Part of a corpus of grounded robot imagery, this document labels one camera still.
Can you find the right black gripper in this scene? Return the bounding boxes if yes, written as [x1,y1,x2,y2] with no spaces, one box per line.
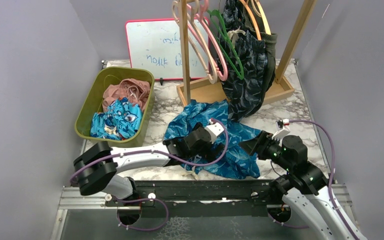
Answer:
[238,129,293,172]

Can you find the blue leaf print shorts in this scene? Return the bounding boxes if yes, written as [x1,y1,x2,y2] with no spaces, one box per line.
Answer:
[164,100,261,180]

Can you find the dark blue patterned shorts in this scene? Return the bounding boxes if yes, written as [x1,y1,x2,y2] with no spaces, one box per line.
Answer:
[221,0,268,122]

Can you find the pink shorts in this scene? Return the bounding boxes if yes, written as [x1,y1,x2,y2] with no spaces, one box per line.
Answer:
[102,78,151,112]

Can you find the green plastic hanger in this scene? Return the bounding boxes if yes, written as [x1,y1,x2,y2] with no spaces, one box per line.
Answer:
[206,9,245,80]

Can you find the orange wooden hanger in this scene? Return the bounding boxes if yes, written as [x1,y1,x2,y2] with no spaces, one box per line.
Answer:
[239,0,262,41]

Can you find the light wooden hanger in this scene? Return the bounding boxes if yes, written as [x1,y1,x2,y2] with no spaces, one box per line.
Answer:
[171,0,224,84]

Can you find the pink plastic hanger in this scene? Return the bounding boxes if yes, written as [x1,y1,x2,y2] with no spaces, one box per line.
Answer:
[187,0,228,84]

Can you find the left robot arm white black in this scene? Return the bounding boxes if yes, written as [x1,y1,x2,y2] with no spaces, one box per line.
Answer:
[70,119,228,206]

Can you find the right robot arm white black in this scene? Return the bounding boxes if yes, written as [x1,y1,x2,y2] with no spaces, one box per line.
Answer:
[239,131,365,240]

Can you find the beige wooden hanger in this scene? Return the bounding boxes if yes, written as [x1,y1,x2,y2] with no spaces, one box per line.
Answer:
[251,0,272,35]

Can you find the dark olive shorts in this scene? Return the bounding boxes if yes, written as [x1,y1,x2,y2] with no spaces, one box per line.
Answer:
[248,0,278,92]

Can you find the wooden clothes rack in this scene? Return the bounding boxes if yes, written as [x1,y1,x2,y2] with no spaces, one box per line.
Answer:
[176,0,317,106]

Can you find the red framed whiteboard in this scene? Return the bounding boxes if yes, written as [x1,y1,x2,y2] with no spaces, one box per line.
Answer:
[125,18,210,81]

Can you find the olive green plastic basket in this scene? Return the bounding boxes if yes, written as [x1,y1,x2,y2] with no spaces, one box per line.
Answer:
[74,66,155,148]

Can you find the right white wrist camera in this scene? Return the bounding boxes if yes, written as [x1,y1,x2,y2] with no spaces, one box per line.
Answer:
[272,118,291,140]

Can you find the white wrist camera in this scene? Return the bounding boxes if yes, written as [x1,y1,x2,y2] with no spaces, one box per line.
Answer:
[272,118,291,140]
[204,119,225,144]

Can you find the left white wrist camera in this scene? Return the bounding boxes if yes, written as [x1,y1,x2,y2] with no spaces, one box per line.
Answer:
[204,119,225,144]

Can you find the black metal base rail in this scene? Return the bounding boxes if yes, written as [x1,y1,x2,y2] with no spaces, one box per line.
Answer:
[51,178,352,240]

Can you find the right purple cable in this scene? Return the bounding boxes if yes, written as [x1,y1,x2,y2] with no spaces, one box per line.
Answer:
[268,119,362,240]

